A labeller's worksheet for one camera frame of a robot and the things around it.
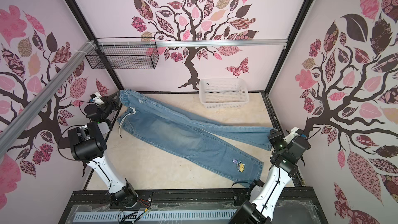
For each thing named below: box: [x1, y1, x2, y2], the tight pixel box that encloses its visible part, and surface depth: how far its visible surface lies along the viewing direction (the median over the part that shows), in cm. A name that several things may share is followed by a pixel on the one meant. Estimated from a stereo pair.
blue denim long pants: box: [117, 89, 274, 187], surface depth 92 cm
